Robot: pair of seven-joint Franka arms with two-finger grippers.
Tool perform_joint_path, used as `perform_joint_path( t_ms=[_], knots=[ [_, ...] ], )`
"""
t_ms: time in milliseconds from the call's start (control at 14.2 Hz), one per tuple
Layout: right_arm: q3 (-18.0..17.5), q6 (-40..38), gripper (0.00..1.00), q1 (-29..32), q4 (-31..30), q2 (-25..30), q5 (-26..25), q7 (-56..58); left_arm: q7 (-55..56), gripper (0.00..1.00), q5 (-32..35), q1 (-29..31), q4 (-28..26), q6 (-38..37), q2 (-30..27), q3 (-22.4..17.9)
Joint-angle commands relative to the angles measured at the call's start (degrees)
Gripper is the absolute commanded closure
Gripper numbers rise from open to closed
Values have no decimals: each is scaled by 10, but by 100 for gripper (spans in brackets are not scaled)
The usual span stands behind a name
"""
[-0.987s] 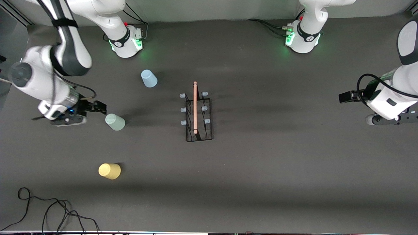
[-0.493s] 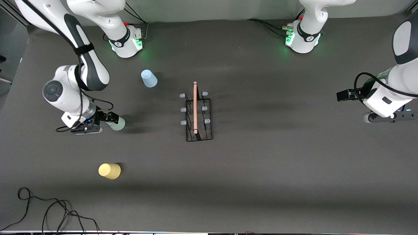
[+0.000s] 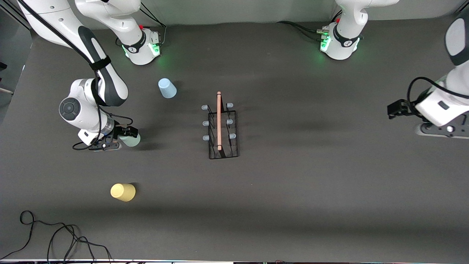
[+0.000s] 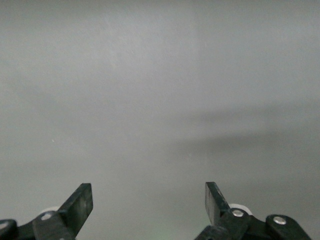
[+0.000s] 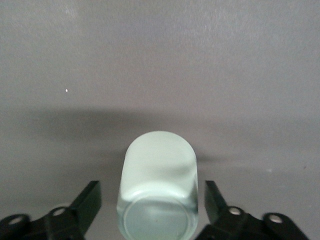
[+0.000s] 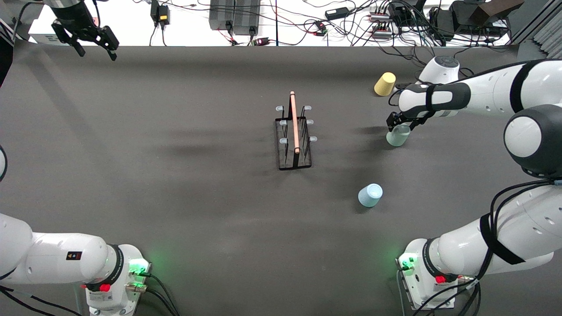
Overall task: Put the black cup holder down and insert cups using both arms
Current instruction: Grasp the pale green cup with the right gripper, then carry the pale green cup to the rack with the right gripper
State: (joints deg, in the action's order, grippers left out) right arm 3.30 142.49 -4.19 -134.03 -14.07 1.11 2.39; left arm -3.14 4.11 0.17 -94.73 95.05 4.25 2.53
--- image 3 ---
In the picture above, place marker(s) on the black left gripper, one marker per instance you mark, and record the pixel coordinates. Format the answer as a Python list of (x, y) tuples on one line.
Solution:
[(407, 109)]

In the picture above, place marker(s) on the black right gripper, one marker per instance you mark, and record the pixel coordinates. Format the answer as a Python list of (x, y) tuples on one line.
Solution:
[(119, 132)]

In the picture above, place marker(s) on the pale green plastic cup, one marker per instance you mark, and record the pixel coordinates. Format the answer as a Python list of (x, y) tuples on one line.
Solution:
[(132, 142)]

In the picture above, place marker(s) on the yellow plastic cup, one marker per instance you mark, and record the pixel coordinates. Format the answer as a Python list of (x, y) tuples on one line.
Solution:
[(123, 192)]

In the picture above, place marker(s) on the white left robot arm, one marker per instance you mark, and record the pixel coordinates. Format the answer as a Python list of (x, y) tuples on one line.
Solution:
[(344, 44)]

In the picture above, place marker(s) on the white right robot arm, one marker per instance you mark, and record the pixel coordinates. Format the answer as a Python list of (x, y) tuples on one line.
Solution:
[(102, 84)]

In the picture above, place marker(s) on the light blue plastic cup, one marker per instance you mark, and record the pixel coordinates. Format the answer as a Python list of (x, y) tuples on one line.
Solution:
[(167, 90)]

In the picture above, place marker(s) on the dark grey table cloth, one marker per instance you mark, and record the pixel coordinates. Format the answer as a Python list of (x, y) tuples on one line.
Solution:
[(329, 205)]

